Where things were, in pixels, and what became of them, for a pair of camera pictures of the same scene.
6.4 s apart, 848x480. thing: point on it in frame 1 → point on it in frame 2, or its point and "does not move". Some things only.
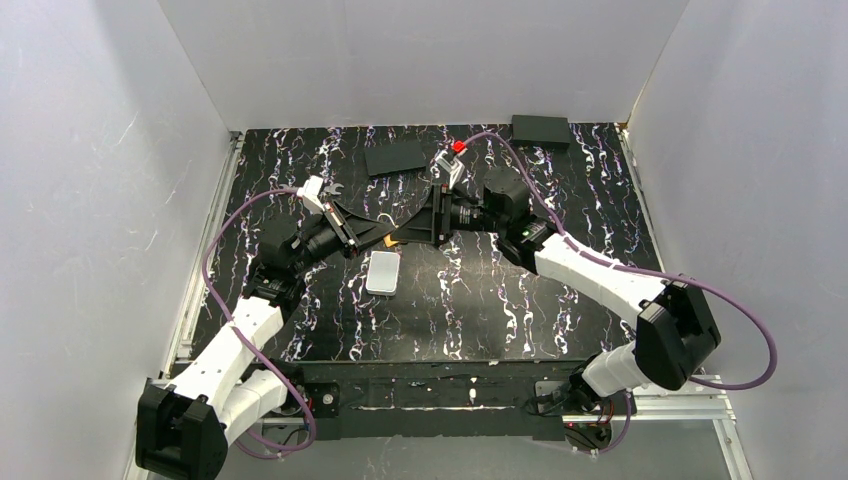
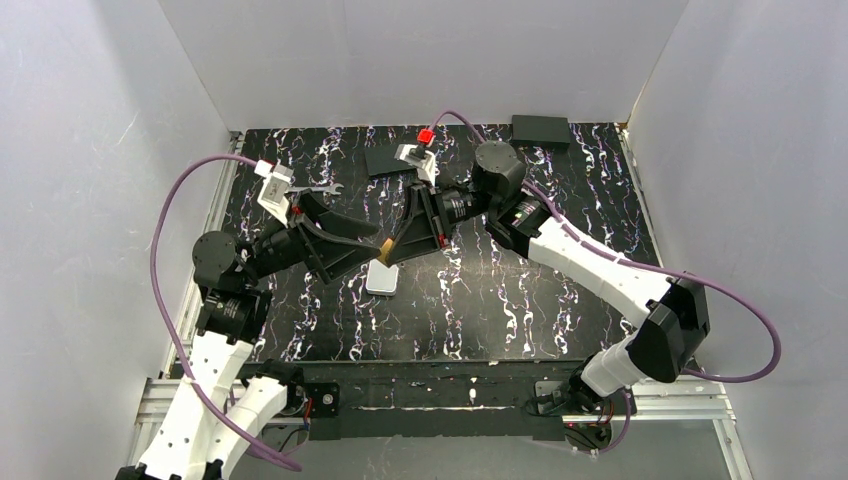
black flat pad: (395, 158) does not move
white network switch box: (382, 273) does not move
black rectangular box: (550, 132) does not move
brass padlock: (387, 238) → (385, 251)
